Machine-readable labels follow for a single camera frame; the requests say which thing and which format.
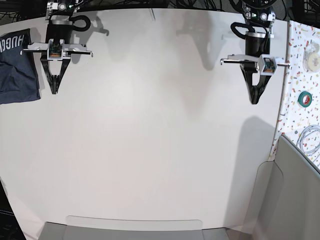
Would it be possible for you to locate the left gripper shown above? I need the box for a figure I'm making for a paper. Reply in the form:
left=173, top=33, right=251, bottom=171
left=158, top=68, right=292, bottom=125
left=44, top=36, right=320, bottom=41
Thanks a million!
left=220, top=31, right=290, bottom=105

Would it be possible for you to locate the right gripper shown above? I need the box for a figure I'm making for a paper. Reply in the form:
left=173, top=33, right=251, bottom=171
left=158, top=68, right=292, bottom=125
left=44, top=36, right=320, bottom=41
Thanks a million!
left=20, top=23, right=93, bottom=95

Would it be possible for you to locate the dark blue t-shirt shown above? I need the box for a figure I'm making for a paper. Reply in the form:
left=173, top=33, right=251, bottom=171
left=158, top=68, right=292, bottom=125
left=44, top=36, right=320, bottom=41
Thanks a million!
left=0, top=28, right=41, bottom=104

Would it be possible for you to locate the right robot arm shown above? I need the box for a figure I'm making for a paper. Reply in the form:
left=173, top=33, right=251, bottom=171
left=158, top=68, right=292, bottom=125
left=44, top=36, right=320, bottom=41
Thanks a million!
left=20, top=0, right=93, bottom=95

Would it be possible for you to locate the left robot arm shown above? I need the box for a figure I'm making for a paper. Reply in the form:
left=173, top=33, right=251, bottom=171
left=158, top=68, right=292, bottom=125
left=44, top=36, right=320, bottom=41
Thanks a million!
left=220, top=0, right=290, bottom=105

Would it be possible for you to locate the green tape roll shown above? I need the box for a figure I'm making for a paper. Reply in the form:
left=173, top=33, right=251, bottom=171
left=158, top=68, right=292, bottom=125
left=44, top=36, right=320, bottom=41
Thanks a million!
left=297, top=91, right=313, bottom=108

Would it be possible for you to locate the clear tape dispenser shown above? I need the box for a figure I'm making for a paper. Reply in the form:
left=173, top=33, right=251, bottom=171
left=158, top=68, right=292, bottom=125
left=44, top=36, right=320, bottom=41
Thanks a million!
left=303, top=42, right=320, bottom=73

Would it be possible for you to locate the terrazzo patterned side table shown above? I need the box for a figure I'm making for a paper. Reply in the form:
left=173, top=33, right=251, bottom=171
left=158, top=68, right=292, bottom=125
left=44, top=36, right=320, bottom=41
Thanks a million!
left=269, top=21, right=320, bottom=167

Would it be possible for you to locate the grey chair right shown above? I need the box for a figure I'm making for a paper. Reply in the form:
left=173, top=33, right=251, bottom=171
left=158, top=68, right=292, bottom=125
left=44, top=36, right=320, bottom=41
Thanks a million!
left=245, top=136, right=320, bottom=240

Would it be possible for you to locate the grey chair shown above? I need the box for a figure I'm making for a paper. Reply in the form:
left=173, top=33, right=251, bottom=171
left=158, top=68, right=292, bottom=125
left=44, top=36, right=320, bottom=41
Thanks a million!
left=245, top=136, right=320, bottom=240
left=39, top=215, right=229, bottom=240

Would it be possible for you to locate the grey chair bottom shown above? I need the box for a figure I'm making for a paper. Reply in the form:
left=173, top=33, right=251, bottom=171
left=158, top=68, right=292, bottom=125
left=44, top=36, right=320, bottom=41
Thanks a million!
left=39, top=215, right=229, bottom=240

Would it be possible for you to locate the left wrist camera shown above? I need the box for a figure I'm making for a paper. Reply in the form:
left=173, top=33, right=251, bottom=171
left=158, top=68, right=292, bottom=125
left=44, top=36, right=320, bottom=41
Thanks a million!
left=258, top=54, right=277, bottom=76

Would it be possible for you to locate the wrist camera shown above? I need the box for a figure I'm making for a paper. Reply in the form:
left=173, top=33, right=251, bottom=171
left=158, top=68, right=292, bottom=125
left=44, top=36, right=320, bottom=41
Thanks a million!
left=47, top=38, right=64, bottom=61
left=258, top=54, right=277, bottom=76

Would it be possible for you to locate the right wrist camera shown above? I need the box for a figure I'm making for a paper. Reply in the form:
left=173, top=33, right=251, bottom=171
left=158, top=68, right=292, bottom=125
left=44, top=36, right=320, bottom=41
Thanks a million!
left=47, top=38, right=64, bottom=61

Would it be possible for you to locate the coiled white cable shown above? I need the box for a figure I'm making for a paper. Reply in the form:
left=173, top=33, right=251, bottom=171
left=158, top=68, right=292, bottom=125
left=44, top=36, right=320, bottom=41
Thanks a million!
left=295, top=124, right=320, bottom=157

